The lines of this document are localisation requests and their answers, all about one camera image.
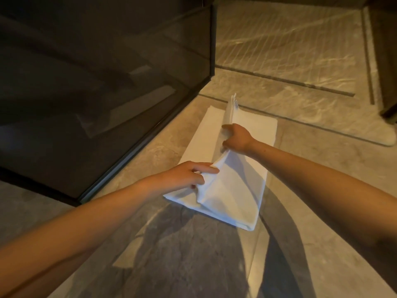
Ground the dark wooden door frame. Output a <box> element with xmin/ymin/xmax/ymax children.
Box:
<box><xmin>367</xmin><ymin>0</ymin><xmax>397</xmax><ymax>125</ymax></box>

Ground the dark glass shower panel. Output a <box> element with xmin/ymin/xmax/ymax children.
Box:
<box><xmin>0</xmin><ymin>0</ymin><xmax>218</xmax><ymax>207</ymax></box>

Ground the white towel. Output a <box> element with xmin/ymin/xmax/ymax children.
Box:
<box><xmin>163</xmin><ymin>93</ymin><xmax>278</xmax><ymax>231</ymax></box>

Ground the person's left hand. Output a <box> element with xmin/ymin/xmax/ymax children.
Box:
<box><xmin>146</xmin><ymin>161</ymin><xmax>220</xmax><ymax>198</ymax></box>

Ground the person's right hand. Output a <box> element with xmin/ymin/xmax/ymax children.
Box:
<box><xmin>221</xmin><ymin>123</ymin><xmax>257</xmax><ymax>154</ymax></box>

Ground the person's right forearm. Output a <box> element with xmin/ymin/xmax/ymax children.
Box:
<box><xmin>248</xmin><ymin>138</ymin><xmax>397</xmax><ymax>295</ymax></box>

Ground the person's left forearm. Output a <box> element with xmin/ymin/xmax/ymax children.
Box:
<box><xmin>0</xmin><ymin>179</ymin><xmax>155</xmax><ymax>298</ymax></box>

